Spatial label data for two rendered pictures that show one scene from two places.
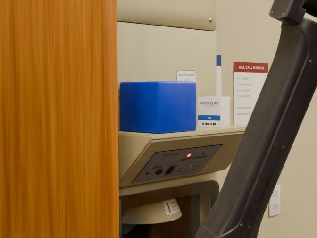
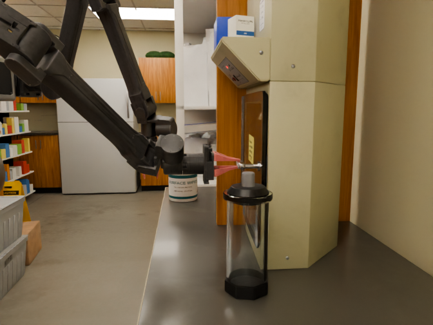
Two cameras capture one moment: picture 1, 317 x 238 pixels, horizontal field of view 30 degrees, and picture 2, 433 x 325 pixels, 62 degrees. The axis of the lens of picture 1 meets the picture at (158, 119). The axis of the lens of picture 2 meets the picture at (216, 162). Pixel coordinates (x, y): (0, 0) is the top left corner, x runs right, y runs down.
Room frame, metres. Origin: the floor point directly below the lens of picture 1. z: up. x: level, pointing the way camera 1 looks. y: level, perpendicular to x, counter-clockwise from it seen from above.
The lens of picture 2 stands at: (1.76, -0.87, 1.35)
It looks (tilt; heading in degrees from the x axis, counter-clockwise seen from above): 8 degrees down; 130
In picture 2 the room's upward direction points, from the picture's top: straight up
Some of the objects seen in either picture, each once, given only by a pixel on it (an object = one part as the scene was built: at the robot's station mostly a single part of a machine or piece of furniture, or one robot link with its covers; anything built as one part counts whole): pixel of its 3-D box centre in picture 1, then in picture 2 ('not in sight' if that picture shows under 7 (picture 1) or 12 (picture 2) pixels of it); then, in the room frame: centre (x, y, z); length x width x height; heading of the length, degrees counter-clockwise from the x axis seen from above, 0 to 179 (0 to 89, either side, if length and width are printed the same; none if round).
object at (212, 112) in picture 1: (213, 111); (240, 30); (1.19, -0.11, 1.54); 0.05 x 0.05 x 0.06; 62
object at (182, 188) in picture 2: not in sight; (183, 182); (0.61, 0.25, 1.02); 0.13 x 0.13 x 0.15
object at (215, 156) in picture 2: not in sight; (222, 164); (1.15, -0.12, 1.20); 0.09 x 0.07 x 0.07; 46
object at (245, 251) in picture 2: not in sight; (247, 238); (1.31, -0.24, 1.06); 0.11 x 0.11 x 0.21
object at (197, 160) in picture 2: not in sight; (196, 163); (1.10, -0.18, 1.20); 0.07 x 0.07 x 0.10; 46
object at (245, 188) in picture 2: not in sight; (248, 187); (1.31, -0.24, 1.18); 0.09 x 0.09 x 0.07
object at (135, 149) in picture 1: (188, 154); (236, 66); (1.14, -0.06, 1.46); 0.32 x 0.11 x 0.10; 136
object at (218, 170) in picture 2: not in sight; (222, 162); (1.15, -0.12, 1.20); 0.09 x 0.07 x 0.07; 46
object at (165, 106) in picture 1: (158, 106); (232, 37); (1.08, 0.00, 1.56); 0.10 x 0.10 x 0.09; 46
